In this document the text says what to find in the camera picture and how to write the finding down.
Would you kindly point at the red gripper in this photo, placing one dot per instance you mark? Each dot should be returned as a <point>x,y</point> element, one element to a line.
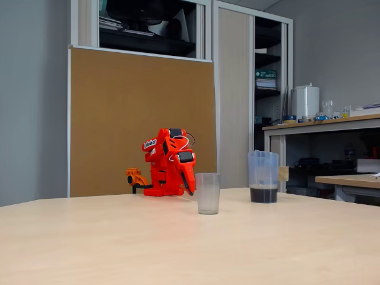
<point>186,170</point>

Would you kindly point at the translucent plastic pitcher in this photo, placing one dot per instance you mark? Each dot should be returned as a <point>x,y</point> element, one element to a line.
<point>263,194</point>

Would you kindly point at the red robot arm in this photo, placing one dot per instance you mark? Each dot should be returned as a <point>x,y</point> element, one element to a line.
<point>160,166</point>

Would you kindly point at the clear plastic cup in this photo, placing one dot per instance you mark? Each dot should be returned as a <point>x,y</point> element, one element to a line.
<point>207,196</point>

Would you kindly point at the orange table clamp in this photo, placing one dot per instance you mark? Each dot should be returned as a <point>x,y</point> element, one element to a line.
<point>136,178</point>

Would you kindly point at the brown cork pinboard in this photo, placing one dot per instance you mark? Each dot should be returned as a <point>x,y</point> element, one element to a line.
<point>112,118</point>

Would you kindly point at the grey roller door cabinet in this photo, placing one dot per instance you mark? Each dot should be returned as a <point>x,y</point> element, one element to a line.
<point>234,89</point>

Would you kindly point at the blue tape roll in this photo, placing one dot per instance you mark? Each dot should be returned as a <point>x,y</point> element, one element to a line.
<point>290,117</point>

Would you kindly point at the stack of papers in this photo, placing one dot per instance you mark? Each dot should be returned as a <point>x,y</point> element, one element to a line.
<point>266,84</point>

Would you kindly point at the green box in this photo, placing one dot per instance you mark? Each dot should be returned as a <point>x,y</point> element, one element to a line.
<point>265,74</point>

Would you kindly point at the white cylindrical water kettle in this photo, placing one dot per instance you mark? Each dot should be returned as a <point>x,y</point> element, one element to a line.
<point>305,101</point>

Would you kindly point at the wooden top side bench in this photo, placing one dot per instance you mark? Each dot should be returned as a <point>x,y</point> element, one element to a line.
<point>320,124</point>

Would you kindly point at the clear drinking glass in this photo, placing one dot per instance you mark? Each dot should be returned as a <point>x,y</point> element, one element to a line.
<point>327,108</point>

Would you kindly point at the wooden top low desk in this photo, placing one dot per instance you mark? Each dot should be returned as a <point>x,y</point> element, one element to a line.
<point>347,179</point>

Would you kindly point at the small yellow labelled bottle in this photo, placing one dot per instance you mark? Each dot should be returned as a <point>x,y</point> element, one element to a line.
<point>346,113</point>

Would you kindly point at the grey open shelf cabinet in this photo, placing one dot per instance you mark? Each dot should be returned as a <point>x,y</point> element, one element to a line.
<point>89,23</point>

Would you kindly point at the white flat box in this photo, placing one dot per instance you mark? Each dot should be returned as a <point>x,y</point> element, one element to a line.
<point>368,165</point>

